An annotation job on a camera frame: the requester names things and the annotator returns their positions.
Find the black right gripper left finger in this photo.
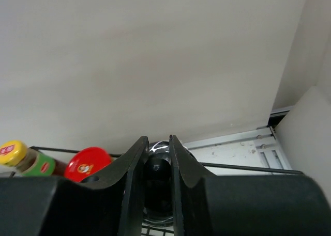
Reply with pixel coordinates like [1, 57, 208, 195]
[1, 136, 148, 235]

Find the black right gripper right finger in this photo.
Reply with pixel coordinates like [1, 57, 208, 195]
[170, 135, 330, 235]

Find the black-lid glass grinder jar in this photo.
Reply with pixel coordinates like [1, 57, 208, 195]
[143, 140, 173, 228]

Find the red-lid chili sauce jar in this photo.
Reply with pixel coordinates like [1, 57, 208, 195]
[64, 147, 112, 182]

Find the black wire rack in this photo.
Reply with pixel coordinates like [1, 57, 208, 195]
[0, 146, 305, 236]

